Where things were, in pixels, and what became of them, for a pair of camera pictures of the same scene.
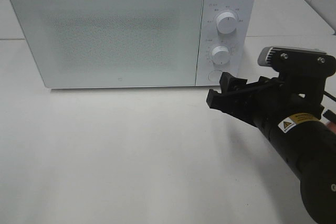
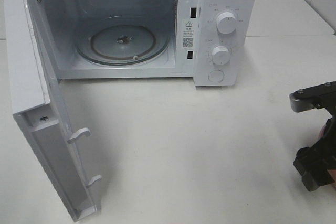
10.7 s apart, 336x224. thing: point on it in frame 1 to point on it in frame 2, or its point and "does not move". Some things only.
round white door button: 214,76 does not move
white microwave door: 112,36 to 39,106
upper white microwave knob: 226,22 does not move
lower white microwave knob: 220,55 does not move
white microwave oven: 136,29 does not move
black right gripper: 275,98 to 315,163
